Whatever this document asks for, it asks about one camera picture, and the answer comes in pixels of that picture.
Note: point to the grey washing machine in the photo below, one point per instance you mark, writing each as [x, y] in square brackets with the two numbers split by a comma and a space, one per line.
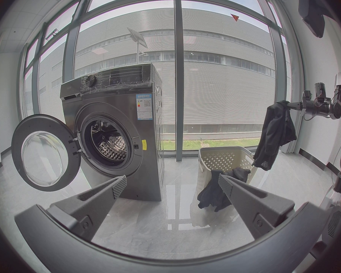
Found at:
[147, 158]

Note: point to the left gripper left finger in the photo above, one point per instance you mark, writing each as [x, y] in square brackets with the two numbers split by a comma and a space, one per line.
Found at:
[85, 209]

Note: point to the black garment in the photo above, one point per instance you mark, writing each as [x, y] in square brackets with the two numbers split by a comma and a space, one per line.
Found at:
[275, 129]

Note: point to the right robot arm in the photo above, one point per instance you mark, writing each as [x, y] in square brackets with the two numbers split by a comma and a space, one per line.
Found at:
[337, 104]

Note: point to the window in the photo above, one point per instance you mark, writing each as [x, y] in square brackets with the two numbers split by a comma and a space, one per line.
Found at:
[216, 81]

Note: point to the heap of dark clothes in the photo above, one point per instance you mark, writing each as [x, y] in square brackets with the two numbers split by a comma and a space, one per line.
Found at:
[213, 193]

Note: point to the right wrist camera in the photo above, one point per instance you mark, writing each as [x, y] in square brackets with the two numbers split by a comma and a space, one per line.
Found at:
[320, 89]

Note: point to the washing machine door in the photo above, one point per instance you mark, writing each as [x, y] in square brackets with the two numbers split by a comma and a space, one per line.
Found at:
[20, 141]

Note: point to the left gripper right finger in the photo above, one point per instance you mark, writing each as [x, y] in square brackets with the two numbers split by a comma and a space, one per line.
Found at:
[258, 209]

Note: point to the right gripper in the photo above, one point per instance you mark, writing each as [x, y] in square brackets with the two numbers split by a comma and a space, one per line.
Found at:
[316, 107]

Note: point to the cream laundry basket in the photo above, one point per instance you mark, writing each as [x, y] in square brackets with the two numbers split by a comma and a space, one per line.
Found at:
[230, 158]

